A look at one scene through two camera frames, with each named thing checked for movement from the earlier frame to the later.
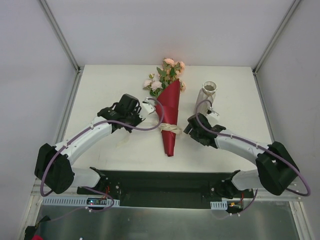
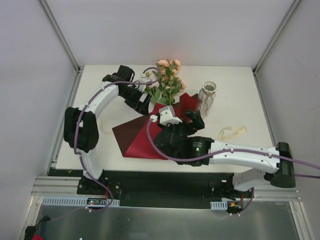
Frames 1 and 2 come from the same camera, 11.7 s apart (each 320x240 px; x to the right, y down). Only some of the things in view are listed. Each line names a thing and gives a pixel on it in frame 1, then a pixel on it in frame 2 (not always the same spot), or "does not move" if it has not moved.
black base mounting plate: x=172 y=189 does not move
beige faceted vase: x=208 y=92 does not move
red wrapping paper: x=170 y=99 to x=133 y=137
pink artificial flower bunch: x=170 y=71 does not move
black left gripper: x=136 y=117 to x=139 y=100
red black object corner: x=30 y=231 does not move
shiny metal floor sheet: x=243 y=220 does not move
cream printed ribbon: x=163 y=126 to x=221 y=137
